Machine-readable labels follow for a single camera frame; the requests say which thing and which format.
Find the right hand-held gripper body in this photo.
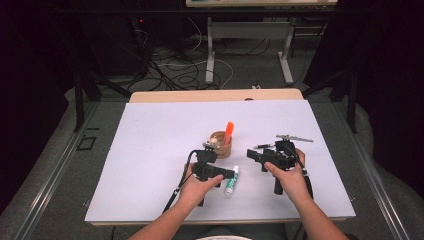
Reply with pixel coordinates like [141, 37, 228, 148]
[261, 148, 298, 196]

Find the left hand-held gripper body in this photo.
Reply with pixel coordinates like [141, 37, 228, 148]
[191, 161, 221, 207]

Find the white green glue stick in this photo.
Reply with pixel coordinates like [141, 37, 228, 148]
[223, 165, 240, 197]

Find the tan pen holder with bear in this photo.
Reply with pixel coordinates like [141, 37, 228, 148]
[203, 130, 233, 159]

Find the orange highlighter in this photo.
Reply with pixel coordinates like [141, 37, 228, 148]
[223, 121, 235, 146]

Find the person's left hand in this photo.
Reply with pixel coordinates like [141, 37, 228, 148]
[178, 164, 225, 209]

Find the person's right hand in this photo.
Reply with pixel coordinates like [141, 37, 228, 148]
[264, 148, 311, 204]

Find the white table mat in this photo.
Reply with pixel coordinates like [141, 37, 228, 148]
[84, 99, 357, 224]

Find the black metal stand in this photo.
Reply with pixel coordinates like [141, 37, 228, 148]
[301, 68, 360, 134]
[73, 71, 133, 133]

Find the white metal desk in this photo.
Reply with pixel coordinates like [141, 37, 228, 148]
[185, 0, 338, 85]

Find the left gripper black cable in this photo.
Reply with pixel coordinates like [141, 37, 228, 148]
[162, 149, 198, 214]

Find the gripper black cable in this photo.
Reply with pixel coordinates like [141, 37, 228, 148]
[162, 149, 198, 214]
[288, 146, 315, 240]

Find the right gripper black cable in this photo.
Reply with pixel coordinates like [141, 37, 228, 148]
[288, 146, 315, 240]

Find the tangle of black floor cables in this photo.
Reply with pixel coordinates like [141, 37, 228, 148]
[131, 18, 268, 93]

